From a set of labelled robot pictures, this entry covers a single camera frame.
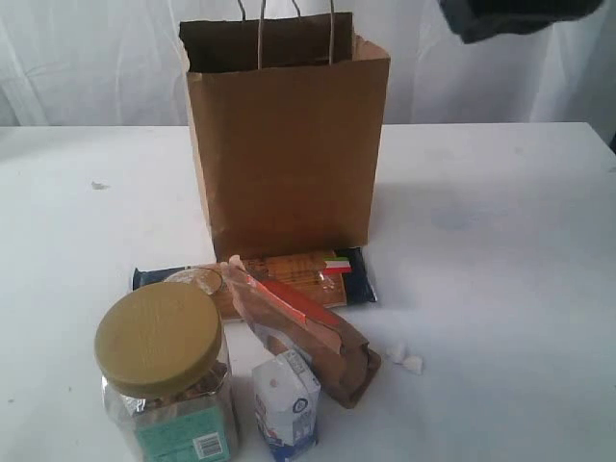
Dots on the small white blue carton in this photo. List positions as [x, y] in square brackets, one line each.
[286, 395]

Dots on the white crumpled bit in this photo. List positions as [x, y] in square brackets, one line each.
[397, 353]
[414, 364]

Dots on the white crumpled bit middle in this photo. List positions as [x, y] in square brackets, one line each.
[414, 364]

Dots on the brown paper bag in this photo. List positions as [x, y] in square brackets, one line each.
[286, 117]

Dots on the brown paper pouch orange label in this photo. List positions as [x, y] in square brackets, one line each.
[283, 318]

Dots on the small white paper scrap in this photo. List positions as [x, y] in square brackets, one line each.
[99, 186]

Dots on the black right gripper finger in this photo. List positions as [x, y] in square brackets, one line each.
[478, 20]

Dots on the spaghetti packet blue orange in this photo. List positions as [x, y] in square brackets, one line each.
[332, 278]

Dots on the clear jar gold lid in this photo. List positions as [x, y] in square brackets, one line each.
[166, 374]

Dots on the white crumpled bit left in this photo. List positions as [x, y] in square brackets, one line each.
[397, 353]

